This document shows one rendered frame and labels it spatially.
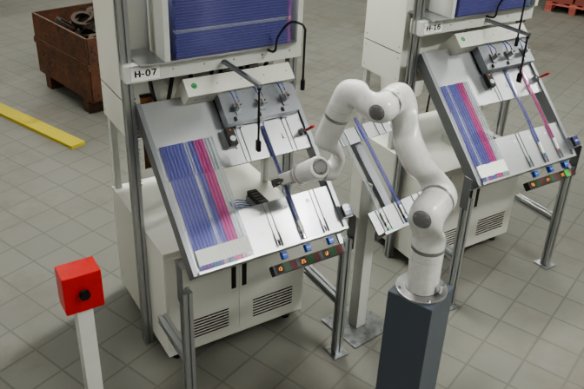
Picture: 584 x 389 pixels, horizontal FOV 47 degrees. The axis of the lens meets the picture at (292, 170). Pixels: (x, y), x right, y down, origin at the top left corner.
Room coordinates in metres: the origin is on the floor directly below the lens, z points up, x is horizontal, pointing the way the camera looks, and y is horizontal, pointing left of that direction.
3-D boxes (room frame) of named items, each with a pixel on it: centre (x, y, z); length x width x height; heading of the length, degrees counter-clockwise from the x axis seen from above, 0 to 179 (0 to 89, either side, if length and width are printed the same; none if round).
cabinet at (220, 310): (2.73, 0.39, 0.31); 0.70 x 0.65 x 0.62; 122
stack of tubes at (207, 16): (2.66, 0.28, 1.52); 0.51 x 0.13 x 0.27; 122
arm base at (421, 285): (2.02, -0.50, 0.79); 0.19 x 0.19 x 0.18
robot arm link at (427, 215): (1.99, -0.48, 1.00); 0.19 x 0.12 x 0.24; 150
